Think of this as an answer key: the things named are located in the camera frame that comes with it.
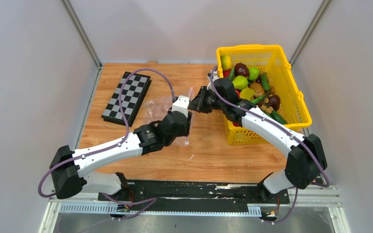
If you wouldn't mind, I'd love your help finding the brown potato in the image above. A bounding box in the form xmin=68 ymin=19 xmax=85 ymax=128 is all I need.
xmin=248 ymin=82 xmax=265 ymax=97

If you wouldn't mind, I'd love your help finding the dark green cucumber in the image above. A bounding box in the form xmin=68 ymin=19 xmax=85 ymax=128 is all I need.
xmin=260 ymin=72 xmax=270 ymax=92

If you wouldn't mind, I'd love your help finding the light green vegetable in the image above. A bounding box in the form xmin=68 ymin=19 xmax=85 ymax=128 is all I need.
xmin=248 ymin=67 xmax=260 ymax=81

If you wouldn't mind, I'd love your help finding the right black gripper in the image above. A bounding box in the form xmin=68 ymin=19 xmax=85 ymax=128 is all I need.
xmin=189 ymin=86 xmax=226 ymax=114

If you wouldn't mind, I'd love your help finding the yellow green mango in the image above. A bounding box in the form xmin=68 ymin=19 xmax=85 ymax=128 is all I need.
xmin=220 ymin=54 xmax=232 ymax=71

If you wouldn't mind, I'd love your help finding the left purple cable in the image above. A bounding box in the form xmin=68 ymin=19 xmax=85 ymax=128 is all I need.
xmin=37 ymin=67 xmax=177 ymax=198

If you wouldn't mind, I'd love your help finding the green pear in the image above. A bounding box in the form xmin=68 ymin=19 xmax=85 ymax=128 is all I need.
xmin=232 ymin=75 xmax=248 ymax=90

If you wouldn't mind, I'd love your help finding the brown twig peanut bunch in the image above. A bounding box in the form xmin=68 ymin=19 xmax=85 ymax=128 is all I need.
xmin=260 ymin=86 xmax=276 ymax=114

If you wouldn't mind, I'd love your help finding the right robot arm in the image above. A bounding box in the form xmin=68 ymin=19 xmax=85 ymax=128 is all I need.
xmin=188 ymin=78 xmax=327 ymax=203

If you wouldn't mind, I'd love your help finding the clear zip top bag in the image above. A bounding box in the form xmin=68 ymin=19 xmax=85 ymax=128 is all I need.
xmin=142 ymin=86 xmax=194 ymax=147

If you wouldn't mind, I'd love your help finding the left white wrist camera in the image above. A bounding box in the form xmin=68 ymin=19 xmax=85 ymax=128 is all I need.
xmin=171 ymin=95 xmax=190 ymax=118

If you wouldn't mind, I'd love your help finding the yellow plastic basket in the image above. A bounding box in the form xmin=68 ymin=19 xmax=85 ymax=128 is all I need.
xmin=216 ymin=44 xmax=312 ymax=131

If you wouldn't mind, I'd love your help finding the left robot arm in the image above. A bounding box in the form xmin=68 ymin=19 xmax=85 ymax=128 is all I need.
xmin=50 ymin=111 xmax=193 ymax=200

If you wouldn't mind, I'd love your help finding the black white chessboard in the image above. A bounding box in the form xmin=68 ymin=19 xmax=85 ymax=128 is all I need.
xmin=102 ymin=71 xmax=152 ymax=127

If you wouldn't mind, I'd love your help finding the long green cucumber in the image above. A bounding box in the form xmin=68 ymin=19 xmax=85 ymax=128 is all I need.
xmin=251 ymin=95 xmax=268 ymax=105

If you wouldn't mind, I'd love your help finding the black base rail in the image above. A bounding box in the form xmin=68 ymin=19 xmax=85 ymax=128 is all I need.
xmin=48 ymin=180 xmax=341 ymax=217

